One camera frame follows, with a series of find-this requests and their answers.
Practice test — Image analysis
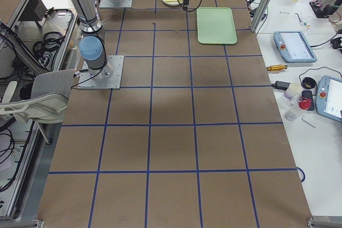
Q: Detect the light green serving tray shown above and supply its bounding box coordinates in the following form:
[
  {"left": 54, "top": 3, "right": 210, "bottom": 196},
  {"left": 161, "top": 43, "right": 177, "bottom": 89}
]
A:
[{"left": 197, "top": 7, "right": 237, "bottom": 45}]

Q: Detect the gold cylindrical tool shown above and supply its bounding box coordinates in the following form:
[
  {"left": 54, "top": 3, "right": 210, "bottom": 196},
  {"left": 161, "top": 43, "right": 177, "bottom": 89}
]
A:
[{"left": 266, "top": 65, "right": 288, "bottom": 72}]

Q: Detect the upper teach pendant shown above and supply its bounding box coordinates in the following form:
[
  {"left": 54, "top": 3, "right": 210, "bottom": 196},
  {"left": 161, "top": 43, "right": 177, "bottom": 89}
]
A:
[{"left": 273, "top": 31, "right": 317, "bottom": 63}]

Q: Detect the teach pendant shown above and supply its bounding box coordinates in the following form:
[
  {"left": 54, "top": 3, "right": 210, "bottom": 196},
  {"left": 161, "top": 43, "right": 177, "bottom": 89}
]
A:
[
  {"left": 315, "top": 75, "right": 342, "bottom": 122},
  {"left": 273, "top": 31, "right": 317, "bottom": 63}
]

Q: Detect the black power adapter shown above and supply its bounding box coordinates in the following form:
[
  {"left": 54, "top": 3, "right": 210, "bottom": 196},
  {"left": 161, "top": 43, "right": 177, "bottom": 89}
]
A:
[{"left": 271, "top": 81, "right": 290, "bottom": 91}]

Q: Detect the white lavender cup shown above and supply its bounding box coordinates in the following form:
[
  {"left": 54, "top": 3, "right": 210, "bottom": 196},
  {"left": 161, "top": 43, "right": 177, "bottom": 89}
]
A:
[{"left": 284, "top": 83, "right": 302, "bottom": 99}]

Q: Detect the black round dish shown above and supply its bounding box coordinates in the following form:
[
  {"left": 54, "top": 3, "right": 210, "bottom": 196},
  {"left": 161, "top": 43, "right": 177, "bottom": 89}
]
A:
[{"left": 301, "top": 77, "right": 317, "bottom": 90}]

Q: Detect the red round cap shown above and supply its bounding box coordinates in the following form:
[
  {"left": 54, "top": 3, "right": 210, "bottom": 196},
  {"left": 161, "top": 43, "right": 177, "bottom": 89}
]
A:
[{"left": 298, "top": 97, "right": 312, "bottom": 111}]

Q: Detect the grey office chair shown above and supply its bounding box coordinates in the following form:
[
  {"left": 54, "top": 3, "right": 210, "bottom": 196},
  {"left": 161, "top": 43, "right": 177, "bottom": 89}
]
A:
[{"left": 1, "top": 69, "right": 76, "bottom": 145}]

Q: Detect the silver allen key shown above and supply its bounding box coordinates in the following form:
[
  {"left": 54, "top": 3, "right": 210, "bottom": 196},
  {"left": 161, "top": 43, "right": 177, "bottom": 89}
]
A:
[{"left": 301, "top": 115, "right": 316, "bottom": 129}]

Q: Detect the lower teach pendant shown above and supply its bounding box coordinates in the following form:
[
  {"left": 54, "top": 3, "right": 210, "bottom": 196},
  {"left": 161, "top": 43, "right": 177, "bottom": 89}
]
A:
[{"left": 315, "top": 75, "right": 342, "bottom": 122}]

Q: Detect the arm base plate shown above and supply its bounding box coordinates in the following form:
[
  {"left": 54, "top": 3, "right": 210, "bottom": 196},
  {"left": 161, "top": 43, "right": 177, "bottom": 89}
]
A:
[
  {"left": 99, "top": 0, "right": 133, "bottom": 9},
  {"left": 76, "top": 56, "right": 124, "bottom": 90}
]

